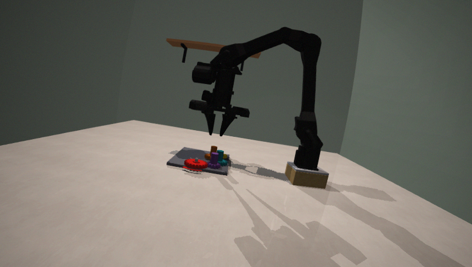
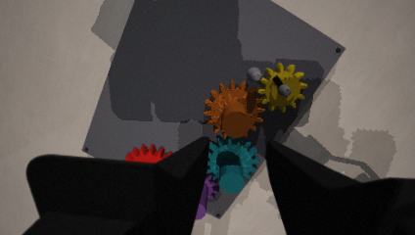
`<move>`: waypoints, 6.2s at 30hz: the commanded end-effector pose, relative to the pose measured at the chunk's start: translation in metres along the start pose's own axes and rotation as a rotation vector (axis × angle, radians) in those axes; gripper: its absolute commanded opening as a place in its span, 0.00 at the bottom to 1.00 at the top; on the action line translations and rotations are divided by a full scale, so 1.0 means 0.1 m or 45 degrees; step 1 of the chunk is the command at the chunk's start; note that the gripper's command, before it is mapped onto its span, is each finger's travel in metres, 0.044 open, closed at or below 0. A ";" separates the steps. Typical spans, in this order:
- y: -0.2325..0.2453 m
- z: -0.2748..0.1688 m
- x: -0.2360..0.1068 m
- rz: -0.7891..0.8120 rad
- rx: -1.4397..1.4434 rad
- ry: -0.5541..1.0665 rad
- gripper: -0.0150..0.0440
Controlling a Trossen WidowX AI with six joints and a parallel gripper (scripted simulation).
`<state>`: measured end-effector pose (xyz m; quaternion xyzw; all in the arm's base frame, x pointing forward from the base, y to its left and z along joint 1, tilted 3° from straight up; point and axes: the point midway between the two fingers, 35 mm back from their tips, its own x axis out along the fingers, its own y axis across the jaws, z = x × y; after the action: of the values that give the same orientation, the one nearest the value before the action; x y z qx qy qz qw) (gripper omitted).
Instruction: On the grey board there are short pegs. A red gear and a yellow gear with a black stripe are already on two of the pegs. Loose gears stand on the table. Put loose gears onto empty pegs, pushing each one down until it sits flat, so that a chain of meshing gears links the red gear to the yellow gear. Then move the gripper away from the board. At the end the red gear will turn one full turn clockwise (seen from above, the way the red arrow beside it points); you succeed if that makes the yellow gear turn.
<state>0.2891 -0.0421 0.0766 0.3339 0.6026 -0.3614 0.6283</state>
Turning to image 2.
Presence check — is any yellow gear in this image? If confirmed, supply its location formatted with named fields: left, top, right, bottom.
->
left=256, top=63, right=307, bottom=113

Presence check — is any teal gear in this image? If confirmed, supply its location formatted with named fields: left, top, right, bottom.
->
left=207, top=135, right=259, bottom=193

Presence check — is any grey flat board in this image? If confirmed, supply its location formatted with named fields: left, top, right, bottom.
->
left=81, top=0, right=346, bottom=170

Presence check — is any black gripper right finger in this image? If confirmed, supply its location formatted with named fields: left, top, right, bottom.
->
left=266, top=141, right=415, bottom=235

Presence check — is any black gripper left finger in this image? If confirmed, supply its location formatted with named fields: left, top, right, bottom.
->
left=25, top=136, right=209, bottom=235

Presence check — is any orange gear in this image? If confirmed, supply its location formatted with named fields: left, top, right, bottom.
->
left=204, top=79, right=266, bottom=140

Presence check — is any red gear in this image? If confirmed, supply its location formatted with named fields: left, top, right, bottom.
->
left=125, top=145, right=172, bottom=164

